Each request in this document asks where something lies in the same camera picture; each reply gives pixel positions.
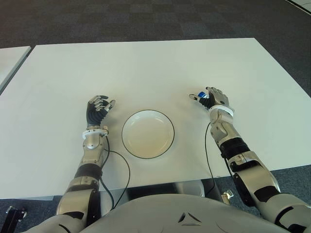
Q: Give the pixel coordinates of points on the white plate black rim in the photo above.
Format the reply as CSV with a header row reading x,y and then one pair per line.
x,y
148,134

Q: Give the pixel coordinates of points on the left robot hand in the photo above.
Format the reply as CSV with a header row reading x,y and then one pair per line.
x,y
96,114

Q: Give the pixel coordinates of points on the grey round table base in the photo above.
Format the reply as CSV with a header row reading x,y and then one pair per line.
x,y
192,188

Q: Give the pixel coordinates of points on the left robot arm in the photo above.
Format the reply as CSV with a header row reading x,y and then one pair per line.
x,y
91,148

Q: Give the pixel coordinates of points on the grey robot torso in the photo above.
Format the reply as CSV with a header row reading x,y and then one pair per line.
x,y
155,218

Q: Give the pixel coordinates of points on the black metal bracket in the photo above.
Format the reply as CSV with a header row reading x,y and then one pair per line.
x,y
14,216

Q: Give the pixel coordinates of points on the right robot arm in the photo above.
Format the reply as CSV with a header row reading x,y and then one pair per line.
x,y
245,167

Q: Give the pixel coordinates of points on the white side table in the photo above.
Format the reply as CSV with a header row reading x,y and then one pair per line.
x,y
9,63

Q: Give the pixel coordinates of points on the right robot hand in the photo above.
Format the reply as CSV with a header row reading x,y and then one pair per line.
x,y
217,98

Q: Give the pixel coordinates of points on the clear water bottle blue cap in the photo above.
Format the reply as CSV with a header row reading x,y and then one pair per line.
x,y
201,94

